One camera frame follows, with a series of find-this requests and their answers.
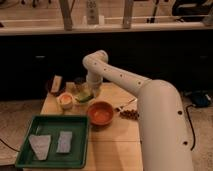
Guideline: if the green chili pepper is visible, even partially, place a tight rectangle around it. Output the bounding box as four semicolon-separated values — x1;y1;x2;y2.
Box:
76;95;94;102

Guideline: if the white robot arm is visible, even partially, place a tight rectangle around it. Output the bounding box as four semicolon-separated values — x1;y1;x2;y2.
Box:
82;50;194;171

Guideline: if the clear green plastic cup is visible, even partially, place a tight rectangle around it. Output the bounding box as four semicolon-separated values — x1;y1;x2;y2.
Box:
75;89;92;104

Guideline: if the white cup orange inside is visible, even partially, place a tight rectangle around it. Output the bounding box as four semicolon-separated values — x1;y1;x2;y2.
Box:
57;92;73;109

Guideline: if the dark lid spice jar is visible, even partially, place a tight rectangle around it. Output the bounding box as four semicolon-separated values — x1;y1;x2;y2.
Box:
74;77;85;92

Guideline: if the orange bowl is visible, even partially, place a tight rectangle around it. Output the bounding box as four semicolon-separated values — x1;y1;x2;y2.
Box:
87;101;114;126

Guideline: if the grey rectangular sponge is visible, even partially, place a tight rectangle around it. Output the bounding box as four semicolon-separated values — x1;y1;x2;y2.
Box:
56;131;72;153

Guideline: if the green plastic tray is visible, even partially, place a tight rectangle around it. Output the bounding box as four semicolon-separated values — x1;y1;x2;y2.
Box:
15;115;89;169

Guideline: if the white sign stand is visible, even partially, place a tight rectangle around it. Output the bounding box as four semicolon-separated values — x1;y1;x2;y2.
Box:
83;0;104;25

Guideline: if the black device on floor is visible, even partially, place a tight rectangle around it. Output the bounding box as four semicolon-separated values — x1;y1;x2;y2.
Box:
187;92;211;108

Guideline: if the wooden post left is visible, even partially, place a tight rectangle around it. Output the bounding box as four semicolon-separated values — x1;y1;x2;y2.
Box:
59;0;72;31

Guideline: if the wooden post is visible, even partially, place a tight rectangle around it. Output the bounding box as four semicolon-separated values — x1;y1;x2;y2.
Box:
59;0;72;31
122;0;134;29

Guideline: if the wooden post right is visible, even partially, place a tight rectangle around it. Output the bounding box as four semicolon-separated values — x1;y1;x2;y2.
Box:
122;0;134;29

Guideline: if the black power cable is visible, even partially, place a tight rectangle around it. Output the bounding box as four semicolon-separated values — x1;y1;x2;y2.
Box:
185;103;201;152

